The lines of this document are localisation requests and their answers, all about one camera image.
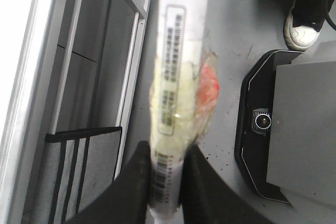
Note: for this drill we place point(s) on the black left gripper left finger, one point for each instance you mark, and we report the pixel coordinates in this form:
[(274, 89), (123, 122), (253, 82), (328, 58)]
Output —
[(126, 199)]

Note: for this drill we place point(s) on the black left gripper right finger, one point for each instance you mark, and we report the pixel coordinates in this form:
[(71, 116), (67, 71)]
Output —
[(206, 198)]

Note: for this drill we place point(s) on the white whiteboard marker with tape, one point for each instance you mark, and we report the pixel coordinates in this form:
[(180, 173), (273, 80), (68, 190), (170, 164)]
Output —
[(183, 96)]

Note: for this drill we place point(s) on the black and grey robot base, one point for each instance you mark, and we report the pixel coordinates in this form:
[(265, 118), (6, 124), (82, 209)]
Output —
[(285, 138)]

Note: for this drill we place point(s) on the grey cloth with black stripes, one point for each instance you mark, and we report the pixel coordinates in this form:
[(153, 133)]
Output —
[(81, 164)]

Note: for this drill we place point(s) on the black and white sneaker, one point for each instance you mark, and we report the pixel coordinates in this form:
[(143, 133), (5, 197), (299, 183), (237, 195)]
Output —
[(304, 22)]

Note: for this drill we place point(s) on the white whiteboard with metal frame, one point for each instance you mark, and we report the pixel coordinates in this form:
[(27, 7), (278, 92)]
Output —
[(29, 34)]

